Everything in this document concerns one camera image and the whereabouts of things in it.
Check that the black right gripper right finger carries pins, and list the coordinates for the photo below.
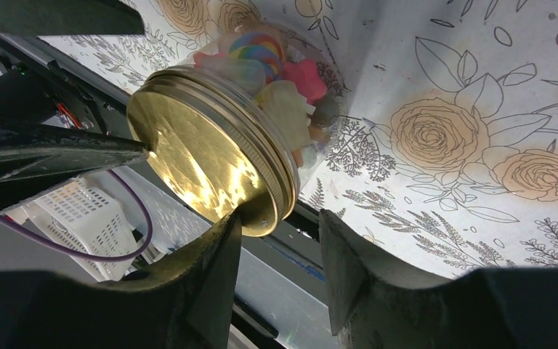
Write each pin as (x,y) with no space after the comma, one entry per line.
(376,300)

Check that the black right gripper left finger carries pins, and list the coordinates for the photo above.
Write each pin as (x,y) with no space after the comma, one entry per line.
(184,300)

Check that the clear round glass jar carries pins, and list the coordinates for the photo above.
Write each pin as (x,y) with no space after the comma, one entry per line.
(284,82)

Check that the round cream jar lid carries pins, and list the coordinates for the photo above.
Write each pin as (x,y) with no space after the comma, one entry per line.
(212,147)

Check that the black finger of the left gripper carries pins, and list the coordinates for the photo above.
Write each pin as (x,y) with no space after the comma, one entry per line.
(63,17)
(35,159)

